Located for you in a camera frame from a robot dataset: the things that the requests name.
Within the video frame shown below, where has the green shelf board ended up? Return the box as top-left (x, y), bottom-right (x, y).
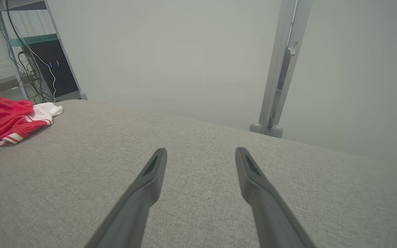
top-left (8, 34), bottom-right (59, 47)

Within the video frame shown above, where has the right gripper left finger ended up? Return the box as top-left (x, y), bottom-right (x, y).
top-left (85, 148), bottom-right (167, 248)

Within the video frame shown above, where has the white hanging cable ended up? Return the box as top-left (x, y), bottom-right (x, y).
top-left (26, 48), bottom-right (57, 104)

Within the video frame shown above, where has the grey metal partition post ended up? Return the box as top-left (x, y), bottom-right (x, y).
top-left (259, 0), bottom-right (313, 135)

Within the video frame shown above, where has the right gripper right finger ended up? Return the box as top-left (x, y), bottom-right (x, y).
top-left (235, 147), bottom-right (317, 248)

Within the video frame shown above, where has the black hanging cable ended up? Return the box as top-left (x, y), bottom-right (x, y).
top-left (0, 0), bottom-right (56, 104)

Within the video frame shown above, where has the black computer box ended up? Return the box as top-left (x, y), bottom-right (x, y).
top-left (22, 40), bottom-right (79, 99)

